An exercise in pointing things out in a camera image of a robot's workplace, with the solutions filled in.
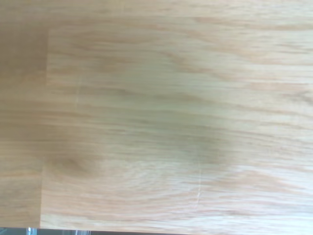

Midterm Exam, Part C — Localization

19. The clear glass object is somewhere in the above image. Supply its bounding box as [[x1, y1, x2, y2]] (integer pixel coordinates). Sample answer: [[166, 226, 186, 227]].
[[24, 227, 93, 235]]

